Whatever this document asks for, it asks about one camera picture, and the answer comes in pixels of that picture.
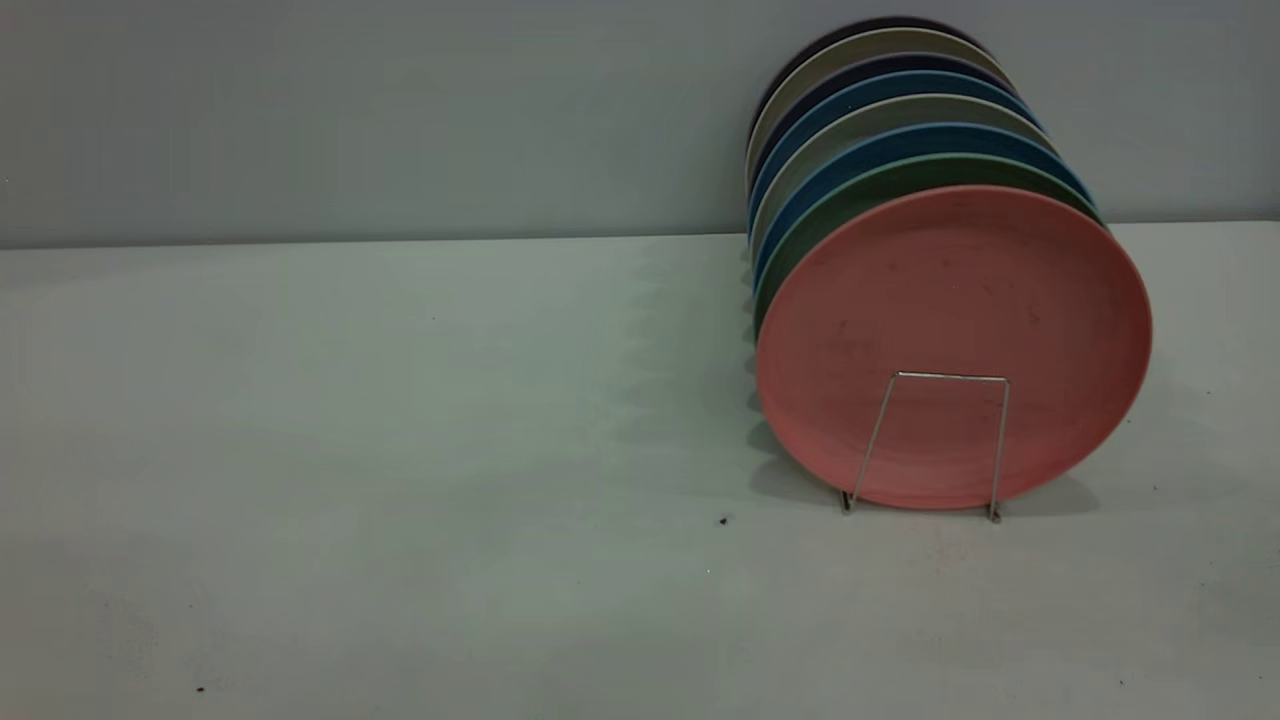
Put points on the pink round plate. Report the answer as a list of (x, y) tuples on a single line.
[(950, 300)]

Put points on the green round plate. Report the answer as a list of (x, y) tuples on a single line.
[(930, 170)]

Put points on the blue round plate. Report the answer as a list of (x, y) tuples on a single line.
[(920, 140), (900, 84)]

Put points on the beige round plate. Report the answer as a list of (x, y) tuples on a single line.
[(900, 110), (900, 42)]

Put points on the dark purple round plate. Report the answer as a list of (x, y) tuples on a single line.
[(900, 62), (890, 22)]

